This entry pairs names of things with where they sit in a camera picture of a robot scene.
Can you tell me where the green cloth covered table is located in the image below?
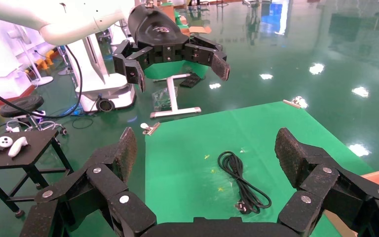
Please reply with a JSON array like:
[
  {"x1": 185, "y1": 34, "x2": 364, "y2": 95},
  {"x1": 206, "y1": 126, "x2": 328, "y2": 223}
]
[{"x1": 143, "y1": 60, "x2": 210, "y2": 81}]

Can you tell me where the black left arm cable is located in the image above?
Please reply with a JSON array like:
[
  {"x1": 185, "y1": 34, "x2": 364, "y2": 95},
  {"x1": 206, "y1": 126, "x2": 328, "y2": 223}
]
[{"x1": 0, "y1": 45, "x2": 83, "y2": 120}]

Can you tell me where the green tablecloth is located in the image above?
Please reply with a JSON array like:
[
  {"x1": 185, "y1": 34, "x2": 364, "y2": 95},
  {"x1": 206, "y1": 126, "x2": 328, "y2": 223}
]
[{"x1": 145, "y1": 100, "x2": 375, "y2": 237}]

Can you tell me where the black metal side table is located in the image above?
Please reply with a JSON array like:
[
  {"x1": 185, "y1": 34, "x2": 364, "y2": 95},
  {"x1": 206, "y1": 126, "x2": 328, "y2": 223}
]
[{"x1": 0, "y1": 128, "x2": 75, "y2": 219}]

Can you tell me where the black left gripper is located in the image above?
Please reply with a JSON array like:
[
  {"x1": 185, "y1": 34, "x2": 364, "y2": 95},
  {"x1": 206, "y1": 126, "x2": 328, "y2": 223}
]
[{"x1": 112, "y1": 4, "x2": 231, "y2": 93}]

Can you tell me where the silver table clamp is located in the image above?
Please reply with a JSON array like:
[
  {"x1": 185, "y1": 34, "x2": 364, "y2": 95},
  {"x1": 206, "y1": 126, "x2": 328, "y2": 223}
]
[
  {"x1": 140, "y1": 121, "x2": 161, "y2": 136},
  {"x1": 282, "y1": 96, "x2": 308, "y2": 110}
]

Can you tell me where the black round rolling stool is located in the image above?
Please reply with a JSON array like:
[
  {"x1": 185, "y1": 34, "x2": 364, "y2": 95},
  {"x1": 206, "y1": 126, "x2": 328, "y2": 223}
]
[{"x1": 0, "y1": 94, "x2": 69, "y2": 136}]

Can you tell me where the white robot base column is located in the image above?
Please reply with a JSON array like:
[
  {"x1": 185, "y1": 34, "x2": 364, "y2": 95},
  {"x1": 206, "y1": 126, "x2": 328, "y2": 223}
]
[{"x1": 66, "y1": 34, "x2": 137, "y2": 114}]

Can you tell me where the white standing fan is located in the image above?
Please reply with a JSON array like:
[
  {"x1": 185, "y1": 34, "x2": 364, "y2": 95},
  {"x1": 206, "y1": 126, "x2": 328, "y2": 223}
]
[{"x1": 7, "y1": 24, "x2": 55, "y2": 88}]

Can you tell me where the clear plastic bag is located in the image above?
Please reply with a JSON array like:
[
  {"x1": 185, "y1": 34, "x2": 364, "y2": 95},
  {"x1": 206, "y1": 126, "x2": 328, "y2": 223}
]
[{"x1": 152, "y1": 86, "x2": 179, "y2": 112}]

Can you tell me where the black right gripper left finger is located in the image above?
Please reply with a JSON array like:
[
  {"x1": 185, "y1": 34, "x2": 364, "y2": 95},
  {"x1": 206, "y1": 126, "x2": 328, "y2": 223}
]
[{"x1": 19, "y1": 126, "x2": 157, "y2": 237}]

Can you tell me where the black flat floor object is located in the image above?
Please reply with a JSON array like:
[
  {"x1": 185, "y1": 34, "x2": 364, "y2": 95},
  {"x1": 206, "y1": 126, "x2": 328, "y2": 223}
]
[{"x1": 179, "y1": 73, "x2": 203, "y2": 89}]

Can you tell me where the black data cable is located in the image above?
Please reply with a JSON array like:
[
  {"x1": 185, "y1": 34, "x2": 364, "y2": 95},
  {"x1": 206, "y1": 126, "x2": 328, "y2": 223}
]
[{"x1": 217, "y1": 151, "x2": 273, "y2": 216}]

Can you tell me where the white T-shaped table leg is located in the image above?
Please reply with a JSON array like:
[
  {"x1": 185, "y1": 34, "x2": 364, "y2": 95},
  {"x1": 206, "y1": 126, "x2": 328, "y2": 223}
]
[{"x1": 150, "y1": 73, "x2": 202, "y2": 119}]

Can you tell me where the flat brown cardboard piece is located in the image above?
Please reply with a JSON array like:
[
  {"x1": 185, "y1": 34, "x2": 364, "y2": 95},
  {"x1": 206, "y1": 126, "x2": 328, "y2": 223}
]
[{"x1": 180, "y1": 25, "x2": 212, "y2": 37}]

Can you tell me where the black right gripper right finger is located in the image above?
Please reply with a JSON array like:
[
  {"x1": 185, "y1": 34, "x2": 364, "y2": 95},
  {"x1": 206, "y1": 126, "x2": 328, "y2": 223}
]
[{"x1": 274, "y1": 127, "x2": 379, "y2": 237}]

